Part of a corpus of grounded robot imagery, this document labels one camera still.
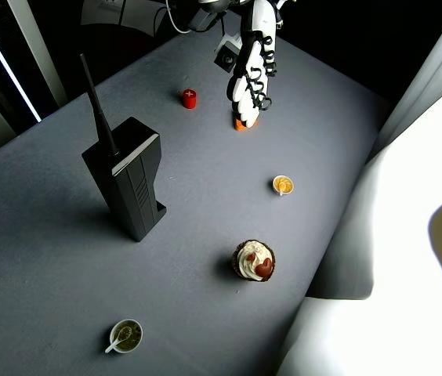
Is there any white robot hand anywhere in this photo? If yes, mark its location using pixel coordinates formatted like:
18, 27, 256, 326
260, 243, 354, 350
226, 0, 284, 129

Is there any black toy phone with antenna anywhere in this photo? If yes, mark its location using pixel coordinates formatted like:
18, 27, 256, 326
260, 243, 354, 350
79, 53, 168, 243

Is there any orange triangle block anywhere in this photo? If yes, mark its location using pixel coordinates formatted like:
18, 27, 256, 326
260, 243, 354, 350
233, 116, 259, 132

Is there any red cylinder block white cross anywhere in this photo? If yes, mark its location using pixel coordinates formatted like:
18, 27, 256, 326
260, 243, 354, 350
181, 89, 198, 110

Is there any small toy coffee cup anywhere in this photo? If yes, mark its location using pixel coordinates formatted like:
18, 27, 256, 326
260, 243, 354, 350
272, 175, 295, 197

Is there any toy green soup bowl with spoon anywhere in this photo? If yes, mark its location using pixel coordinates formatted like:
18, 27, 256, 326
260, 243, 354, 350
104, 318, 144, 355

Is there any grey table cloth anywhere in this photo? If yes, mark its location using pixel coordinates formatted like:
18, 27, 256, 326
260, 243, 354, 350
0, 17, 393, 376

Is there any white fabric backdrop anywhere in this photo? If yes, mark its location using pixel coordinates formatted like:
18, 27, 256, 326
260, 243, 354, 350
275, 0, 442, 376

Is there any toy cupcake with red heart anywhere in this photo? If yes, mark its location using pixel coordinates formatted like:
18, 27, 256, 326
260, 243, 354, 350
231, 239, 277, 283

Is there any bright light strip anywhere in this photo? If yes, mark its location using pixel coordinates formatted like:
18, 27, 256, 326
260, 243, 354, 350
0, 0, 43, 123

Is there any black wrist camera white bracket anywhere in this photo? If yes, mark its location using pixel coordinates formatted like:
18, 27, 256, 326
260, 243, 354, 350
213, 34, 242, 74

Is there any white cable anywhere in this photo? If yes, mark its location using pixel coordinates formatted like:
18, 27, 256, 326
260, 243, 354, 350
165, 0, 193, 34

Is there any white post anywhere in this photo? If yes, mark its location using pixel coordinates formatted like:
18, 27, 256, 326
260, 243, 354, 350
7, 0, 69, 107

